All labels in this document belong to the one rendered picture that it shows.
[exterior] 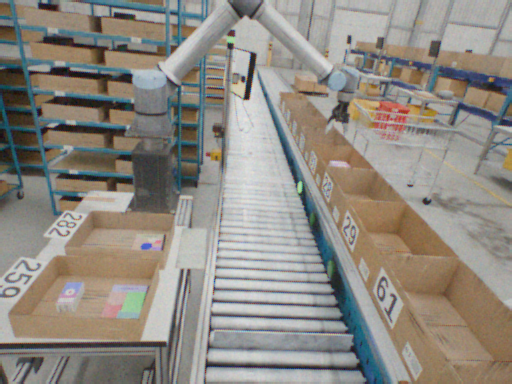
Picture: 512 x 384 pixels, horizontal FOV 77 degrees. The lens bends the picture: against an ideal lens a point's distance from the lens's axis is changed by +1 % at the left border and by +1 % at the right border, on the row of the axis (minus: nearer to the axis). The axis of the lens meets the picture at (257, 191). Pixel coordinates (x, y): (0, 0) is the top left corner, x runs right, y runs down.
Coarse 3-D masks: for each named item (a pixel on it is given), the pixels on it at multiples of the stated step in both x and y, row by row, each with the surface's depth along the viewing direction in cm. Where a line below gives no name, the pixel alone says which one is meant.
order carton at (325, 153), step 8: (312, 144) 210; (320, 144) 213; (320, 152) 216; (328, 152) 216; (336, 152) 216; (344, 152) 216; (352, 152) 216; (320, 160) 188; (328, 160) 219; (336, 160) 219; (344, 160) 219; (352, 160) 215; (360, 160) 202; (320, 168) 187; (368, 168) 190; (312, 176) 204; (320, 176) 186; (320, 184) 185
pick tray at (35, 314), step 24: (48, 264) 115; (72, 264) 122; (96, 264) 122; (120, 264) 123; (144, 264) 123; (48, 288) 116; (96, 288) 119; (24, 312) 103; (48, 312) 107; (72, 312) 108; (96, 312) 109; (144, 312) 105; (24, 336) 99; (48, 336) 100; (72, 336) 100; (96, 336) 101; (120, 336) 101
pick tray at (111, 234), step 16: (96, 224) 152; (112, 224) 153; (128, 224) 153; (144, 224) 154; (160, 224) 155; (80, 240) 138; (96, 240) 144; (112, 240) 145; (128, 240) 146; (96, 256) 127; (112, 256) 127; (128, 256) 128; (144, 256) 129; (160, 256) 129
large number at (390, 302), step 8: (384, 272) 105; (384, 280) 104; (376, 288) 109; (384, 288) 104; (392, 288) 99; (376, 296) 109; (384, 296) 103; (392, 296) 99; (384, 304) 103; (392, 304) 98; (400, 304) 94; (384, 312) 103; (392, 312) 98; (392, 320) 98
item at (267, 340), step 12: (216, 336) 103; (228, 336) 104; (240, 336) 104; (252, 336) 104; (264, 336) 104; (276, 336) 105; (288, 336) 105; (300, 336) 105; (312, 336) 106; (324, 336) 106; (336, 336) 106; (348, 336) 106; (216, 348) 106; (228, 348) 106; (240, 348) 107; (252, 348) 107; (264, 348) 107; (276, 348) 107; (288, 348) 108; (300, 348) 108; (312, 348) 108; (324, 348) 109; (336, 348) 109; (348, 348) 109
